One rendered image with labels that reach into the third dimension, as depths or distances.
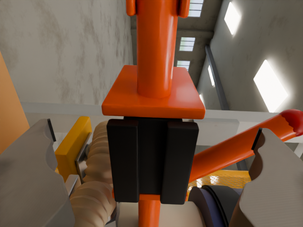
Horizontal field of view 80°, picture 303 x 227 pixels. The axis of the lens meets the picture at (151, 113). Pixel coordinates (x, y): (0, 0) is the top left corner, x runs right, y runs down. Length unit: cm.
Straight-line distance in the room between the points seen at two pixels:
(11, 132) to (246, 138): 37
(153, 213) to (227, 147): 9
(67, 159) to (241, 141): 21
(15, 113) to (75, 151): 16
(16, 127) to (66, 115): 96
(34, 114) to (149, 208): 134
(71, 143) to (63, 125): 115
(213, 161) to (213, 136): 114
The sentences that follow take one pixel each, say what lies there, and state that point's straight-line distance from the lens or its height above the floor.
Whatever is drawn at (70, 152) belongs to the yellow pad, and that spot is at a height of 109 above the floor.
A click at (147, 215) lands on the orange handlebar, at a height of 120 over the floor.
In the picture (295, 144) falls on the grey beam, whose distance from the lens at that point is 309.
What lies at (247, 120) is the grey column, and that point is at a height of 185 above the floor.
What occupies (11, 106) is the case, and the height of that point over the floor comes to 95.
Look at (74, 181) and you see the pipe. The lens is 23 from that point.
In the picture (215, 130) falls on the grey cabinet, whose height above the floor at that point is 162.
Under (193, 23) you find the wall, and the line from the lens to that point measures 971.
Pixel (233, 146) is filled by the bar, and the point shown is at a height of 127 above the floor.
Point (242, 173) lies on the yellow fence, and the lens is 181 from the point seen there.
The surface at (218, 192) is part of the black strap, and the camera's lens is 32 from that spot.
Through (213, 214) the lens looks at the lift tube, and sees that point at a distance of 28.
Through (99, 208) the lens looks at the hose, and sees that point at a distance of 18.
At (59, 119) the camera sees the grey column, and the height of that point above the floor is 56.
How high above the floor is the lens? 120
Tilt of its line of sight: level
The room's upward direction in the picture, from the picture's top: 92 degrees clockwise
